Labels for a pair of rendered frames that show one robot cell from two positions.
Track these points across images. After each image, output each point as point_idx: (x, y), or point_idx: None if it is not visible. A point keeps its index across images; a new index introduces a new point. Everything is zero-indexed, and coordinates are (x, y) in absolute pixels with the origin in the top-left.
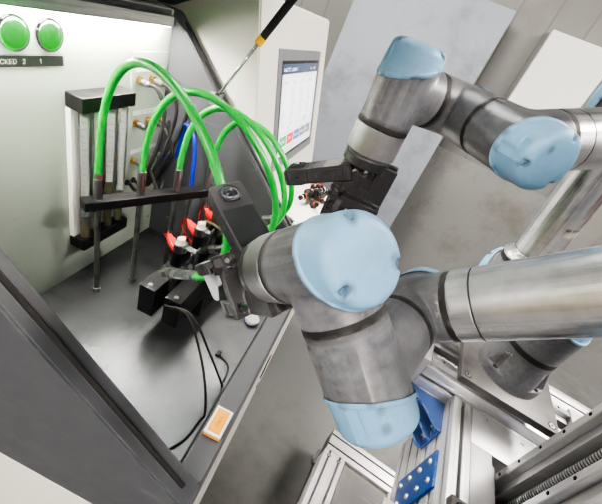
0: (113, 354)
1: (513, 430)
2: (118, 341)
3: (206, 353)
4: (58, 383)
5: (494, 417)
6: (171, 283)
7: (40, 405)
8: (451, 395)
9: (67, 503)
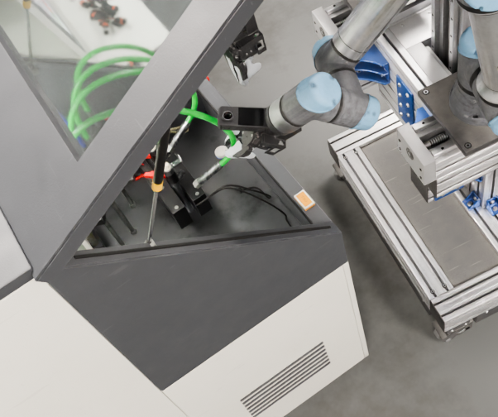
0: None
1: (418, 10)
2: None
3: (236, 198)
4: (261, 247)
5: (404, 16)
6: (181, 193)
7: (256, 270)
8: None
9: (289, 314)
